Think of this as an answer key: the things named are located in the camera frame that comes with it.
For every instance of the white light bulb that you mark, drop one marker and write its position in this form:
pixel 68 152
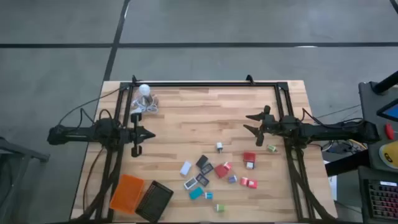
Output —
pixel 144 89

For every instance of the large red wall charger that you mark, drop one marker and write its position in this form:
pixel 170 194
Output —
pixel 220 171
pixel 249 156

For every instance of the backlit black keyboard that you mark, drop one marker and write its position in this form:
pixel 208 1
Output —
pixel 384 199

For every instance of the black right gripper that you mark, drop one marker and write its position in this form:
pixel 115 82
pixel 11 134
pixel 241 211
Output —
pixel 270 126

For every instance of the tablet with blue screen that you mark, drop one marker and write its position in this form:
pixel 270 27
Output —
pixel 390 110

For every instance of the grey operator cart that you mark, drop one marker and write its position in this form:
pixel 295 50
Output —
pixel 368 109

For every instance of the red emergency button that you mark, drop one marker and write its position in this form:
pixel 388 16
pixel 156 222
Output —
pixel 388 130

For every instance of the black frame clamp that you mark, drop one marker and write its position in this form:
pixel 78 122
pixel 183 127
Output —
pixel 134 78
pixel 249 78

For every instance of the small red wall charger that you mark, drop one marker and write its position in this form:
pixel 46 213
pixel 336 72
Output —
pixel 243 181
pixel 252 184

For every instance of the dark blue windowed box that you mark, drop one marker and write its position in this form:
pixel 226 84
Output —
pixel 207 169
pixel 202 179

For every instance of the small teal wall charger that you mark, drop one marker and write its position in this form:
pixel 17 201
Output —
pixel 209 195

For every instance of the grey metal stand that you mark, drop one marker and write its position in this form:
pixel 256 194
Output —
pixel 18 152

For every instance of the black plastic basket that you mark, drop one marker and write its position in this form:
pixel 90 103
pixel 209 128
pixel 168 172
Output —
pixel 154 200

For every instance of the teal plastic box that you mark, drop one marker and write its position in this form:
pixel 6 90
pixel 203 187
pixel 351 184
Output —
pixel 196 193

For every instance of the black metal table frame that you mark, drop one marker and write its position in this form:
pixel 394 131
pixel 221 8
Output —
pixel 202 84

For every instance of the small white wall charger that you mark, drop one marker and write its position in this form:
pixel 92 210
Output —
pixel 219 146

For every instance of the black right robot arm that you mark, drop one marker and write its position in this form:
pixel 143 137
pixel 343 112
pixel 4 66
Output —
pixel 326 130

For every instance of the black card box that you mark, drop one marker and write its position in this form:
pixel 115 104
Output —
pixel 201 161

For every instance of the black round pole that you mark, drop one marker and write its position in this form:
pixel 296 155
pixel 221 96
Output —
pixel 385 84

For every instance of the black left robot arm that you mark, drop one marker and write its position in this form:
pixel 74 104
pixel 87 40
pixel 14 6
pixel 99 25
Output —
pixel 77 135

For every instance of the white windowed box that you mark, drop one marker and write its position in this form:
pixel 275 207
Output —
pixel 190 183

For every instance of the plain white box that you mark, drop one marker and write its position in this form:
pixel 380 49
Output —
pixel 185 168

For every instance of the white charger with black band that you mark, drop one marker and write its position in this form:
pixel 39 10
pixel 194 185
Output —
pixel 250 165

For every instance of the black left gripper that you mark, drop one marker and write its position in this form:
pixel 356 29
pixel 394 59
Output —
pixel 136 119

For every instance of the wooden lamp base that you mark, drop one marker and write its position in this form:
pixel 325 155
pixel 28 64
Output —
pixel 154 101

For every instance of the white paper sheet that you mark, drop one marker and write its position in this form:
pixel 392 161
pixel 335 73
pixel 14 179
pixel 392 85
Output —
pixel 333 186

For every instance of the yellow rounded device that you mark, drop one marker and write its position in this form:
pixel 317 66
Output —
pixel 388 155

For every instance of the black metal beam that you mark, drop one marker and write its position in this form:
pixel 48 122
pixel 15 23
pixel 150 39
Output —
pixel 345 163

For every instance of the small pink wall charger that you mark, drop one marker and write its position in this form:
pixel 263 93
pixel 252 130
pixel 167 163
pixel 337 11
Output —
pixel 228 165

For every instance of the blue-purple wall charger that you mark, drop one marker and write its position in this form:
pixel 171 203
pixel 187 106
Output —
pixel 232 179

